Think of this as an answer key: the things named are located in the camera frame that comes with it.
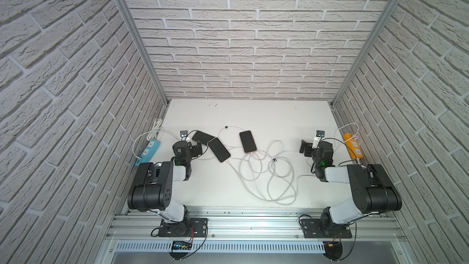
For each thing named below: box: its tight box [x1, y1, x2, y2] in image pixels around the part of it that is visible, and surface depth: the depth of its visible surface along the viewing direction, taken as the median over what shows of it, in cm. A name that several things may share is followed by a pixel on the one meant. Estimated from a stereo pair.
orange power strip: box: [343, 132, 364, 159], surface depth 100 cm
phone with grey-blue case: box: [191, 130, 215, 146], surface depth 105 cm
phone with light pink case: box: [206, 136, 233, 164], surface depth 97 cm
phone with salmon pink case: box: [239, 130, 258, 154], surface depth 102 cm
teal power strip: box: [134, 139, 162, 167], surface depth 97 cm
